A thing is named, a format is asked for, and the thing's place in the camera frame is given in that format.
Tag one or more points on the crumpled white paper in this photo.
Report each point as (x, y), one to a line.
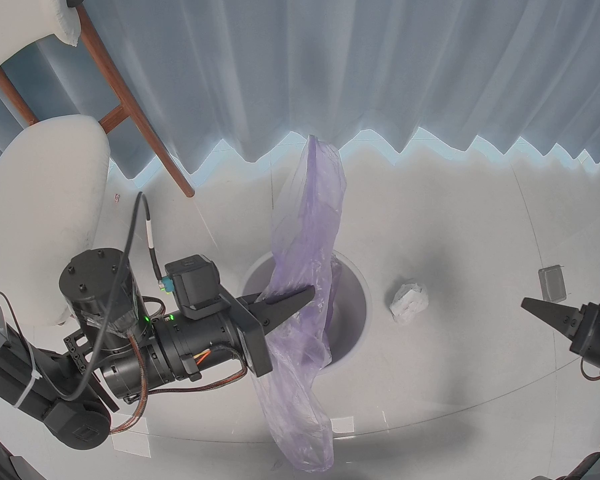
(407, 302)

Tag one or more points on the white cushioned wooden chair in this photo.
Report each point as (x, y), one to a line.
(40, 193)

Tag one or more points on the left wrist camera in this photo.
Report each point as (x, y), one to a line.
(195, 283)

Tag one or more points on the pale blue curtain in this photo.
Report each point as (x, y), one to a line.
(330, 43)

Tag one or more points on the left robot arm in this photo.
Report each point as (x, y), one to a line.
(80, 418)

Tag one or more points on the white trash bin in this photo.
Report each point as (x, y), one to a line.
(352, 308)

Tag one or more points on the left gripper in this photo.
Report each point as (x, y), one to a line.
(205, 340)

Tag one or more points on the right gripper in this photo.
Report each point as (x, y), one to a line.
(597, 333)

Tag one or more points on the purple plastic bag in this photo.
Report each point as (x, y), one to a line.
(305, 218)

